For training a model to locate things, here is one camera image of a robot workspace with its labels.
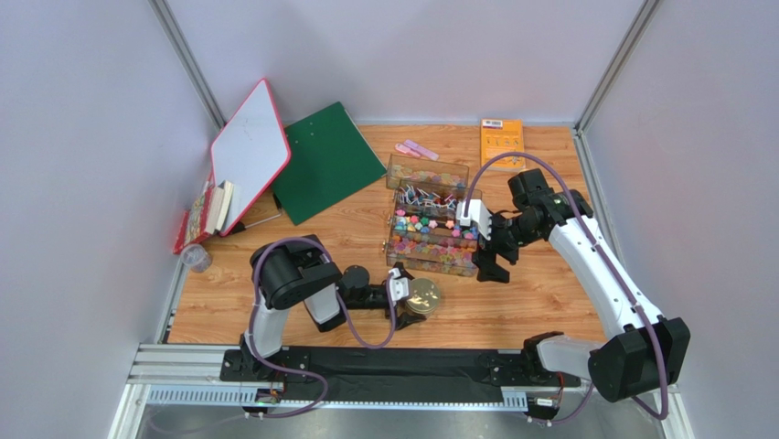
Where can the gold round tin lid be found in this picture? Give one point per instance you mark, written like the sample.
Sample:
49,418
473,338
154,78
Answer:
423,289

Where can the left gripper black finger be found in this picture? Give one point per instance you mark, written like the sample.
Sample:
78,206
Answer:
402,320
400,271

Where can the clear box of lollipops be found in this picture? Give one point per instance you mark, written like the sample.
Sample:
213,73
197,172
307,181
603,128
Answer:
438,201

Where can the orange paperback book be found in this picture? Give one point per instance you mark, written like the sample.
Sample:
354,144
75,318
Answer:
499,136

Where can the small clear cup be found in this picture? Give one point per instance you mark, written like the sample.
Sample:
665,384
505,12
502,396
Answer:
195,257

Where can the aluminium frame rail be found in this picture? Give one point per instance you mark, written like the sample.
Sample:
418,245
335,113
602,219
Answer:
188,374

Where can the clear round plastic jar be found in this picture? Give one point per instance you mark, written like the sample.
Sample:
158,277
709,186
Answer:
421,310

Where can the red framed whiteboard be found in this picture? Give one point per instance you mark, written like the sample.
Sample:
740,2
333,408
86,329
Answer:
250,151

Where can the clear box of star candies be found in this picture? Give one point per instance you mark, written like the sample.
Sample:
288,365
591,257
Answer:
444,230

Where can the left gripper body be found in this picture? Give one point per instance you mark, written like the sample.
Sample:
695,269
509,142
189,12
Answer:
372,300

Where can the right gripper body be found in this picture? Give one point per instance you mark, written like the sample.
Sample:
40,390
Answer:
490,241

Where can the stack of books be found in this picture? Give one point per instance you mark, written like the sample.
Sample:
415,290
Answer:
207,216

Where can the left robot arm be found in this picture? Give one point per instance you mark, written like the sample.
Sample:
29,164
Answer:
299,270

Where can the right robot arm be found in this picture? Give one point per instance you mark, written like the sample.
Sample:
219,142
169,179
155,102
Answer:
644,350

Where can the clear box of translucent candies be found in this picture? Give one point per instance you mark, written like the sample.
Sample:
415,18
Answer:
449,257

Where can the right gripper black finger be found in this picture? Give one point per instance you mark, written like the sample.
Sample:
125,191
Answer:
489,270
508,250

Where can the green cutting mat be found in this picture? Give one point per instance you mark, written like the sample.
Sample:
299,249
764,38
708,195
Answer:
331,160

